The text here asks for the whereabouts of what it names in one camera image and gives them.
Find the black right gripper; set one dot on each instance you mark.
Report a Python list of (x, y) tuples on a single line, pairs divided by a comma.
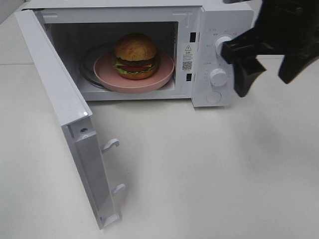
[(283, 27)]

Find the white timer knob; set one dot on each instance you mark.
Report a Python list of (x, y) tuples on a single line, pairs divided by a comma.
[(218, 77)]

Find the burger with lettuce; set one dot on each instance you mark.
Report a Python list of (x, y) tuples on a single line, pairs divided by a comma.
[(135, 57)]

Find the pink plate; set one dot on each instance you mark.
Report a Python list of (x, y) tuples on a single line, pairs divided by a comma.
[(111, 80)]

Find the white microwave door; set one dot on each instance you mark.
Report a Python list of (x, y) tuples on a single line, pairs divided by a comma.
[(74, 117)]

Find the upper white power knob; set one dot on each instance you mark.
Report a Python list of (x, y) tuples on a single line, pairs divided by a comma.
[(219, 43)]

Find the white microwave oven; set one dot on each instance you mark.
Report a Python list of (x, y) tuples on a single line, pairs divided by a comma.
[(186, 30)]

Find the glass microwave turntable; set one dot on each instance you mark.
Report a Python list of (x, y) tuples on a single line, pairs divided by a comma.
[(88, 59)]

